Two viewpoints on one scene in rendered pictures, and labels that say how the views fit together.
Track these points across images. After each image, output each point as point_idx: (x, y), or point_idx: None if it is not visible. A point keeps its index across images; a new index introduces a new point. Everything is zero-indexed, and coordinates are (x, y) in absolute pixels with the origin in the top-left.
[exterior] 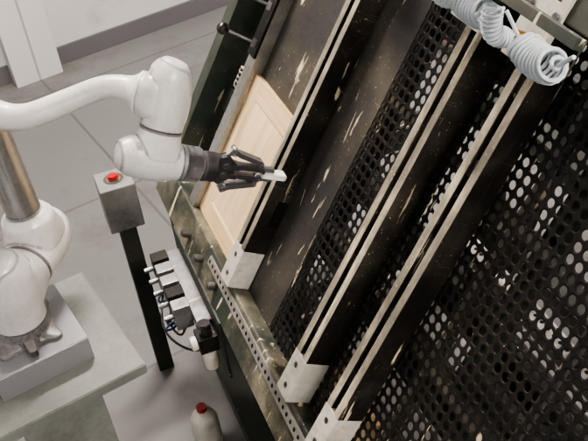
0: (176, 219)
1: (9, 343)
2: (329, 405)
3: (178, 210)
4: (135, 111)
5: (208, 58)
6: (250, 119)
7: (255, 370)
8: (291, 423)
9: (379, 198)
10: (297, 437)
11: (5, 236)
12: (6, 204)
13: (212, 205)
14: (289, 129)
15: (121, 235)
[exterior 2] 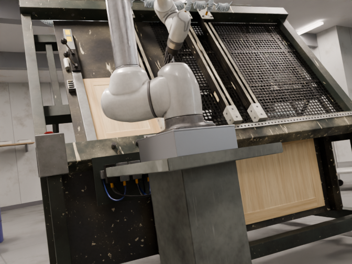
0: (89, 154)
1: (204, 121)
2: (253, 103)
3: (87, 150)
4: (173, 6)
5: (32, 88)
6: (97, 92)
7: None
8: (249, 124)
9: (202, 58)
10: (255, 124)
11: (142, 75)
12: (136, 52)
13: (108, 132)
14: (143, 68)
15: (62, 183)
